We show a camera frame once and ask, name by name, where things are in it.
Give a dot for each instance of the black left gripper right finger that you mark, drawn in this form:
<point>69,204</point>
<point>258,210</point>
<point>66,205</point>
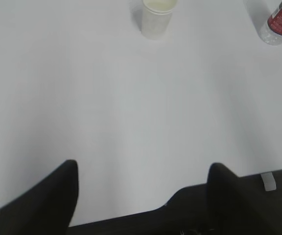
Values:
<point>234,208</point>

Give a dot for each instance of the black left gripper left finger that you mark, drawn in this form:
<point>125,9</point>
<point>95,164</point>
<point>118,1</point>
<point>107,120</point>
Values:
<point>47,208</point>

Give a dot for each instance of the Nongfu Spring water bottle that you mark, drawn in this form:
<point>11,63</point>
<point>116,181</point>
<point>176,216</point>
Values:
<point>271,31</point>

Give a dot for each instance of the white paper cup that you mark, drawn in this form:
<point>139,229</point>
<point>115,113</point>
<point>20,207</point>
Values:
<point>156,15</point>

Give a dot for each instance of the white table leg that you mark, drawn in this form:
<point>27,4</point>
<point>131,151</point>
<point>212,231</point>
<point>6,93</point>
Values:
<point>269,181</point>

